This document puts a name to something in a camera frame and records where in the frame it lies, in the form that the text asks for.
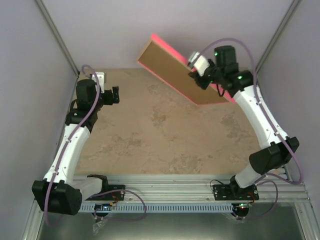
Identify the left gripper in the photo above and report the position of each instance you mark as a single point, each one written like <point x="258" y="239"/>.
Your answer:
<point x="109" y="100"/>

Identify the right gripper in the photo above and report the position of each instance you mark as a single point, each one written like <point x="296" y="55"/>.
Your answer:
<point x="203" y="84"/>

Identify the brown cardboard backing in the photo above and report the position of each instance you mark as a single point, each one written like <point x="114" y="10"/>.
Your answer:
<point x="175" y="72"/>

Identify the pink picture frame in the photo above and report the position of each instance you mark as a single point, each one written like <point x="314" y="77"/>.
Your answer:
<point x="170" y="50"/>

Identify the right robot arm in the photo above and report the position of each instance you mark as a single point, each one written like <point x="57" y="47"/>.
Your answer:
<point x="276" y="147"/>

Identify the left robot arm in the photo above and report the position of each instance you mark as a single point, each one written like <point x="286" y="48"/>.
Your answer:
<point x="79" y="123"/>

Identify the left controller board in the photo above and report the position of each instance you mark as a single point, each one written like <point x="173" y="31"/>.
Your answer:
<point x="105" y="206"/>

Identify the controller board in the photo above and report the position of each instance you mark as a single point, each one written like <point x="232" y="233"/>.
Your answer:
<point x="243" y="205"/>
<point x="105" y="206"/>

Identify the right controller board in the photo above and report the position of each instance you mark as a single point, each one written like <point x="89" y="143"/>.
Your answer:
<point x="243" y="205"/>

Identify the clear plastic bag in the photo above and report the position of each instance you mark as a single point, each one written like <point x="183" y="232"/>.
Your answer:
<point x="97" y="226"/>

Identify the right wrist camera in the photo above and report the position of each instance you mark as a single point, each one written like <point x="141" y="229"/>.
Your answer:
<point x="199" y="63"/>

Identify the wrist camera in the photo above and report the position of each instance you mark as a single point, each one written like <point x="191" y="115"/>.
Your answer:
<point x="199" y="63"/>
<point x="101" y="77"/>

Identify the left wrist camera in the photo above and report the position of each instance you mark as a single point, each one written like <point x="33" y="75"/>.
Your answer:
<point x="101" y="77"/>

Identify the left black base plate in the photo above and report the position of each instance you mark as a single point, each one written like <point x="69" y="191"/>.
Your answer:
<point x="114" y="196"/>

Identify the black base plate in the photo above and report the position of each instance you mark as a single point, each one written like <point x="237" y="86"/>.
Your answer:
<point x="114" y="196"/>
<point x="222" y="192"/>

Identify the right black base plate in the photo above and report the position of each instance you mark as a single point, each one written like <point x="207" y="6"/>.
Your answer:
<point x="222" y="192"/>

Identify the blue slotted cable duct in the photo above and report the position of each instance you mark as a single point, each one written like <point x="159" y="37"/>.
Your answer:
<point x="206" y="207"/>

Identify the left aluminium corner post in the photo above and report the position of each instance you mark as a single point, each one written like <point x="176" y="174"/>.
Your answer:
<point x="57" y="36"/>

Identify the aluminium corner post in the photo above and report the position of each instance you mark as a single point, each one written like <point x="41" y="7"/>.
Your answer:
<point x="278" y="32"/>
<point x="57" y="36"/>

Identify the right aluminium corner post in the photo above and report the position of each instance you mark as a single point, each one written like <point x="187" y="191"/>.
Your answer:
<point x="278" y="32"/>

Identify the aluminium mounting rail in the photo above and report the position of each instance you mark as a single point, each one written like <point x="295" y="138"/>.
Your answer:
<point x="175" y="188"/>

